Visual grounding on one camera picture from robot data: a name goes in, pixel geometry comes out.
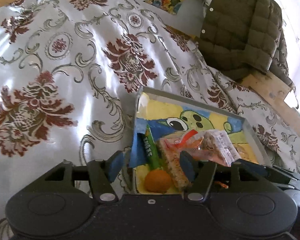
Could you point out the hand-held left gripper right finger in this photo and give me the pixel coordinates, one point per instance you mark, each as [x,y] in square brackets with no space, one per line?
[188,166]

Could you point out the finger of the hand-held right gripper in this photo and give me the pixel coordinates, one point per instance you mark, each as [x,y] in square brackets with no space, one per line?
[252,168]
[288,183]

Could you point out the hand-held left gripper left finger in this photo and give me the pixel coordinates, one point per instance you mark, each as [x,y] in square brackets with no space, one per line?
[115,166]

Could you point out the clear nut bar packet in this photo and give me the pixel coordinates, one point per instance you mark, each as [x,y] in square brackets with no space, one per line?
[172,166]

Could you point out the pink clear snack packet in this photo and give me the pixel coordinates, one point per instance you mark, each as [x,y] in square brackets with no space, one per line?
[175,142]

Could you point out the grey tray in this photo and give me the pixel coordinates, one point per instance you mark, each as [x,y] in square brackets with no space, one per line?
[253,136]

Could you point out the orange snack packet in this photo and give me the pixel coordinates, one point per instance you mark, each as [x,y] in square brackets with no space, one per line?
[157,181]

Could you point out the white red-print snack packet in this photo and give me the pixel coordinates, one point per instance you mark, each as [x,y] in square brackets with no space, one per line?
[222,147]

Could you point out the green candy packet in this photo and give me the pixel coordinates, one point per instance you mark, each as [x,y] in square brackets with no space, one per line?
[151,152]

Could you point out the frog painting sheet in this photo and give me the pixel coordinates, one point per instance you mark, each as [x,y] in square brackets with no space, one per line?
[210,120]

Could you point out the floral satin blanket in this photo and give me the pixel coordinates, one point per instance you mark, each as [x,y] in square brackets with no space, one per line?
[65,80]

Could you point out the olive quilted jacket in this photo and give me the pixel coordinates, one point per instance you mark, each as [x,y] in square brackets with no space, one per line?
[235,30]

